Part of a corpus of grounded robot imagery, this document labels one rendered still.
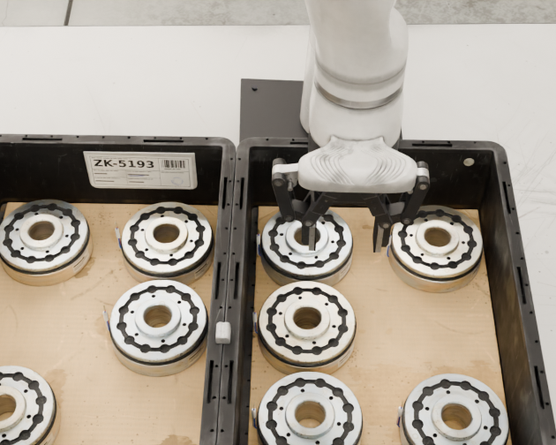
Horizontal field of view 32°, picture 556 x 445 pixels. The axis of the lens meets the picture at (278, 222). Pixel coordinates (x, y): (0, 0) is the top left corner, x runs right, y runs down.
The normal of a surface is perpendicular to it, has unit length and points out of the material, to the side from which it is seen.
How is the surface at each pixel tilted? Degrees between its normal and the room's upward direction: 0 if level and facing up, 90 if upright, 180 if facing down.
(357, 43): 102
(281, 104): 4
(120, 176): 90
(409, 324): 0
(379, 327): 0
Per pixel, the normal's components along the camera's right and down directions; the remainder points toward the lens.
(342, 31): -0.48, 0.81
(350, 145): 0.00, -0.61
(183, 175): -0.02, 0.77
